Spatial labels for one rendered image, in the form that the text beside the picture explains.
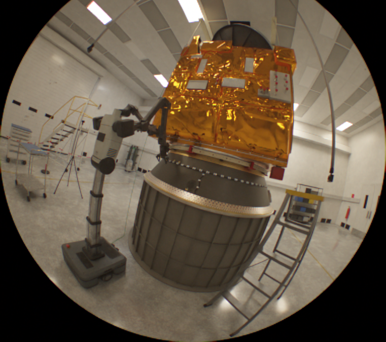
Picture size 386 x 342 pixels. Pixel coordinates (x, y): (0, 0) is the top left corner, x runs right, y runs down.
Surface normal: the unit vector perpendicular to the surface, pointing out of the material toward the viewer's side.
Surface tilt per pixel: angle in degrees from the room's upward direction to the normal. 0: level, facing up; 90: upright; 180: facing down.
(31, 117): 90
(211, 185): 62
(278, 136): 90
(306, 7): 180
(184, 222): 90
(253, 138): 90
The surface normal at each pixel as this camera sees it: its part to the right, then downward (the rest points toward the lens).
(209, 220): -0.10, -0.15
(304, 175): -0.33, -0.20
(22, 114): 0.91, 0.22
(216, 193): 0.05, -0.57
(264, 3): -0.27, 0.96
